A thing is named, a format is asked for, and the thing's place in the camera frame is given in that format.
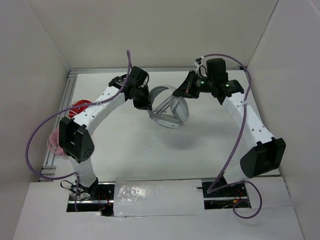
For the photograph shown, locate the red headphones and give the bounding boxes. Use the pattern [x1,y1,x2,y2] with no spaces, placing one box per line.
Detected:
[68,99,91,119]

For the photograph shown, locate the purple cable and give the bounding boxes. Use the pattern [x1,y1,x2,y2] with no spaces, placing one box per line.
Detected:
[26,49,133,213]
[206,53,262,220]

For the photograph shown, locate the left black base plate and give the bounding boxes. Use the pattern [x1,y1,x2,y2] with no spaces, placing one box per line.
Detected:
[76,183,115,203]

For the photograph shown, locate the grey headphone cable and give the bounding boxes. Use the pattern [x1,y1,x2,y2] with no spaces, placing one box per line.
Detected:
[149,94,186,121]

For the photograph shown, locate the white glossy cover panel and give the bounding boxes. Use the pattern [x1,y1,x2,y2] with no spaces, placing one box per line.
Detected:
[113,179,205,217]

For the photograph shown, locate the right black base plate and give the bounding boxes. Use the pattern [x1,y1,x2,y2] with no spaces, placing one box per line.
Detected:
[196,180,248,200]

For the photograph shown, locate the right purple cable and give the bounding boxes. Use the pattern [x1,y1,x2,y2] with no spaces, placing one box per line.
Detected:
[206,53,262,220]

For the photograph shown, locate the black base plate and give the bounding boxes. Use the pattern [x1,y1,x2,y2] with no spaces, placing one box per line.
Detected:
[196,180,248,200]
[76,183,115,203]

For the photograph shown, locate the pink headphones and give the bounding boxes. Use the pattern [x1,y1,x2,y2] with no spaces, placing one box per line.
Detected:
[47,127,67,157]

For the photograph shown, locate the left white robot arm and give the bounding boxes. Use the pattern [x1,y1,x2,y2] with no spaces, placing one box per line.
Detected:
[58,66,151,200]

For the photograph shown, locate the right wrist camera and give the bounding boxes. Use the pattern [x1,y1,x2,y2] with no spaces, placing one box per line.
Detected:
[194,56,207,77]

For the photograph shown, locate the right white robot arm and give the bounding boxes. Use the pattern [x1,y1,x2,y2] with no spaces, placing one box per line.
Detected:
[173,54,286,196]

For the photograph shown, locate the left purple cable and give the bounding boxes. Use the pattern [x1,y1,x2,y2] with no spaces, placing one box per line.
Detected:
[26,49,133,213]

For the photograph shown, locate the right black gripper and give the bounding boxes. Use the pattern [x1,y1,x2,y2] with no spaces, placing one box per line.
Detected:
[172,69,215,99]

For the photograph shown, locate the white grey headphones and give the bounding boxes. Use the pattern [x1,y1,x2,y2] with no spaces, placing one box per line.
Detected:
[148,85,190,129]

